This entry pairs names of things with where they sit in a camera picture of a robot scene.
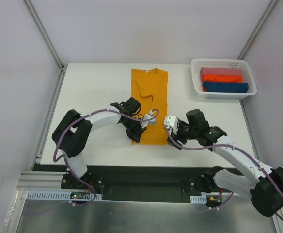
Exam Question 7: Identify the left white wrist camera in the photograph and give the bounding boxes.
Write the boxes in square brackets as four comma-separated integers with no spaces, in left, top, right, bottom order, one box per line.
[141,111,157,128]

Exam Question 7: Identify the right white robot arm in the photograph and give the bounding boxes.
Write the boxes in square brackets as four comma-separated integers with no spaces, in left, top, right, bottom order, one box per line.
[164,109,283,217]

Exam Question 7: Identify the purple cable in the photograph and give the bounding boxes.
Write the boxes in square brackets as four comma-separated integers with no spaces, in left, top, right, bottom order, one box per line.
[164,125,283,231]
[53,108,160,207]

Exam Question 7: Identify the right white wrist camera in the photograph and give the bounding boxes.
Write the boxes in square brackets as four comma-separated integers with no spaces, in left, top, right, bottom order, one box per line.
[163,115,179,134]

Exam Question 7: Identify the left white cable duct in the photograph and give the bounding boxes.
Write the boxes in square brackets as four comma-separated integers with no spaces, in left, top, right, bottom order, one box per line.
[27,191,94,201]

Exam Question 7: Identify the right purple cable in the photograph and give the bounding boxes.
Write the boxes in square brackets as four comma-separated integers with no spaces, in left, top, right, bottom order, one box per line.
[164,125,283,231]

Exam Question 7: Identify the white plastic basket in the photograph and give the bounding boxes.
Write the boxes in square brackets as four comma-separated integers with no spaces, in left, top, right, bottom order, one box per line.
[191,58,257,100]

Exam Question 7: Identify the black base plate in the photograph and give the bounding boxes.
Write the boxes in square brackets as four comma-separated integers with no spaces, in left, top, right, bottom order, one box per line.
[61,166,208,203]

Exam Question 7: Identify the blue rolled t shirt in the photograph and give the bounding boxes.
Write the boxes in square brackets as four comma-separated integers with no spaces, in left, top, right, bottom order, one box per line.
[202,81,249,93]

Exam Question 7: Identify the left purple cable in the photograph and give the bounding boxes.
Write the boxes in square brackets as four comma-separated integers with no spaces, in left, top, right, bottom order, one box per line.
[53,108,160,207]

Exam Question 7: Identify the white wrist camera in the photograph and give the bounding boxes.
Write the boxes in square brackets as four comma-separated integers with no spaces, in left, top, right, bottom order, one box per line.
[163,115,179,134]
[141,111,157,128]

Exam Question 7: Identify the orange rolled t shirt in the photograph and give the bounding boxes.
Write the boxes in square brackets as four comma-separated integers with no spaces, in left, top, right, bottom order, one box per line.
[201,74,243,83]

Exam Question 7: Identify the white cable duct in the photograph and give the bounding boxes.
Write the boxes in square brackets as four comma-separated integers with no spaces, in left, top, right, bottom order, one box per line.
[190,195,207,204]
[27,191,94,201]

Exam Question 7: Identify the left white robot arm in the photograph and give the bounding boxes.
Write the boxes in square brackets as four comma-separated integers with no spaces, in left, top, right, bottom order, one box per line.
[51,97,152,189]

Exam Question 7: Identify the yellow t shirt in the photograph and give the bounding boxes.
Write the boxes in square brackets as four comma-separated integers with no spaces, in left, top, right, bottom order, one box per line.
[131,68,169,145]

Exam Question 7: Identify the pink rolled t shirt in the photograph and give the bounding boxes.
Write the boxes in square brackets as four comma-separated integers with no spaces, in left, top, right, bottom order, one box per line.
[200,67,243,76]

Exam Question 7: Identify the right white cable duct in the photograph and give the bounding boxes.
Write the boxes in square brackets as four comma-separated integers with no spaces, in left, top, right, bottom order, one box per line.
[190,195,207,204]

